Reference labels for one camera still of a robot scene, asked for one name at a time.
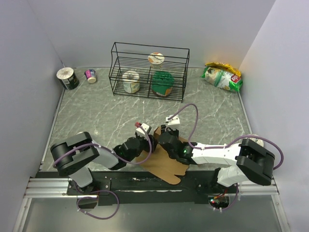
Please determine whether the aluminium rail frame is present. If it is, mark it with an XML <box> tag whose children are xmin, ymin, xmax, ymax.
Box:
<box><xmin>14</xmin><ymin>172</ymin><xmax>291</xmax><ymax>232</ymax></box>

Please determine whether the white yellow cup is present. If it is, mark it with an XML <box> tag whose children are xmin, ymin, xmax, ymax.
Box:
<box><xmin>122</xmin><ymin>71</ymin><xmax>140</xmax><ymax>94</ymax></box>

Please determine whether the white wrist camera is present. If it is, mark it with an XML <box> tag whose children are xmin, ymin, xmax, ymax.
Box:
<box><xmin>135</xmin><ymin>122</ymin><xmax>152</xmax><ymax>139</ymax></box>
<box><xmin>166</xmin><ymin>115</ymin><xmax>180</xmax><ymax>130</ymax></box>

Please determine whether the orange yogurt cup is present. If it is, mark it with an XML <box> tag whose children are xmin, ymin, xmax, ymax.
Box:
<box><xmin>148</xmin><ymin>52</ymin><xmax>165</xmax><ymax>69</ymax></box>

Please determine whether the green lid jar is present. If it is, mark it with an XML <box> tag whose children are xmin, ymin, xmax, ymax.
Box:
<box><xmin>151</xmin><ymin>71</ymin><xmax>174</xmax><ymax>97</ymax></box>

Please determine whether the green chips bag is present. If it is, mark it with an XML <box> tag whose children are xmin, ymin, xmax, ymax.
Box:
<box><xmin>201</xmin><ymin>66</ymin><xmax>243</xmax><ymax>92</ymax></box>

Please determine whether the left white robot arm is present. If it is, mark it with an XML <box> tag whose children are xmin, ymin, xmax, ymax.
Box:
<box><xmin>50</xmin><ymin>132</ymin><xmax>158</xmax><ymax>194</ymax></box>

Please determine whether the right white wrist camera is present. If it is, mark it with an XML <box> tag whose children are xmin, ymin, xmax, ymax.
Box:
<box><xmin>166</xmin><ymin>115</ymin><xmax>180</xmax><ymax>130</ymax></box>

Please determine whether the yellow chips bag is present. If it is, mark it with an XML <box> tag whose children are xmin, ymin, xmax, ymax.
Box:
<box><xmin>205</xmin><ymin>62</ymin><xmax>241</xmax><ymax>77</ymax></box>

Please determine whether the small purple yogurt cup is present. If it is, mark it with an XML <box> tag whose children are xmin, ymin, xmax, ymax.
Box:
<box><xmin>84</xmin><ymin>69</ymin><xmax>97</xmax><ymax>84</ymax></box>

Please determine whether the brown cardboard box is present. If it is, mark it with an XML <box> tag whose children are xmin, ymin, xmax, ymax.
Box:
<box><xmin>135</xmin><ymin>125</ymin><xmax>190</xmax><ymax>186</ymax></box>

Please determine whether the black can white lid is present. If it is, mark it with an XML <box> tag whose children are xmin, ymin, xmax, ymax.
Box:
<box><xmin>56</xmin><ymin>67</ymin><xmax>79</xmax><ymax>90</ymax></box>

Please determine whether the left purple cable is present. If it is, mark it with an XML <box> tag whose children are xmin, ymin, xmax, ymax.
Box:
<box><xmin>52</xmin><ymin>122</ymin><xmax>153</xmax><ymax>220</ymax></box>

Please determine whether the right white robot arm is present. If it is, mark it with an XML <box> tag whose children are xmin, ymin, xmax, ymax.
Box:
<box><xmin>158</xmin><ymin>130</ymin><xmax>275</xmax><ymax>193</ymax></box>

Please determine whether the black wire rack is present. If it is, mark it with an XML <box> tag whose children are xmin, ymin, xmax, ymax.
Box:
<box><xmin>109</xmin><ymin>42</ymin><xmax>190</xmax><ymax>102</ymax></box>

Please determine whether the white lidded cup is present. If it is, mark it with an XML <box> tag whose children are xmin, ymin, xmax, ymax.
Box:
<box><xmin>249</xmin><ymin>134</ymin><xmax>264</xmax><ymax>147</ymax></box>

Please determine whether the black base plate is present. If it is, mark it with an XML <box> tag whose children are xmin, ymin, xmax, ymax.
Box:
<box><xmin>67</xmin><ymin>171</ymin><xmax>237</xmax><ymax>206</ymax></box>

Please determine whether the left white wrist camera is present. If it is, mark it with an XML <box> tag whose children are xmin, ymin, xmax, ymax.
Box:
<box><xmin>135</xmin><ymin>122</ymin><xmax>152</xmax><ymax>139</ymax></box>

